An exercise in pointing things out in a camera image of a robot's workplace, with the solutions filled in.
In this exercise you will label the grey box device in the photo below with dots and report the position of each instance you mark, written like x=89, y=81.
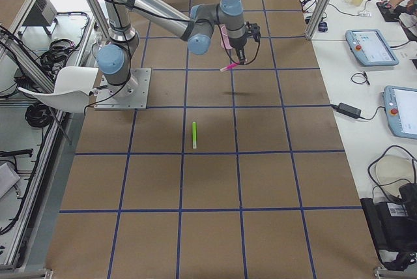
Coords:
x=42, y=14

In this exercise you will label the black laptop charger brick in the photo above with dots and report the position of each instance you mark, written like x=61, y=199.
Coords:
x=349, y=111

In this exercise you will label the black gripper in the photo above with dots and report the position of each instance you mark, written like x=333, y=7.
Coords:
x=238, y=44

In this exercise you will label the pink mesh cup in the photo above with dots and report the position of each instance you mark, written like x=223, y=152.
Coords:
x=224, y=42

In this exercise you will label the pink pen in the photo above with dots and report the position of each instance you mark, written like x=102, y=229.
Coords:
x=229, y=67

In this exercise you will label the black device with label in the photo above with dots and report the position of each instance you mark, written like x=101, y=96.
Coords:
x=392, y=225

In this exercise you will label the aluminium frame post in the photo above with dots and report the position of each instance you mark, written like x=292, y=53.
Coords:
x=321, y=0

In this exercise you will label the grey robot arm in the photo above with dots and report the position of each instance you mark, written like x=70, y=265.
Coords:
x=196, y=30

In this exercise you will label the blue teach pendant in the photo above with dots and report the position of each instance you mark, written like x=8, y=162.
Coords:
x=400, y=108
x=370, y=48

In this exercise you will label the white plastic chair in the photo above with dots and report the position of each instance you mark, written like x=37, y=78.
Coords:
x=71, y=91

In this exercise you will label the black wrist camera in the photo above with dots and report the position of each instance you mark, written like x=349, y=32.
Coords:
x=253, y=31

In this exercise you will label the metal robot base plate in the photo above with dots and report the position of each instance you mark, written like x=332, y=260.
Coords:
x=134, y=95

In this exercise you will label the white round plate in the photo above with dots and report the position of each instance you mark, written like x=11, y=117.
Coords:
x=393, y=168

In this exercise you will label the green pen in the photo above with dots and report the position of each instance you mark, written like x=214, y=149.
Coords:
x=194, y=135

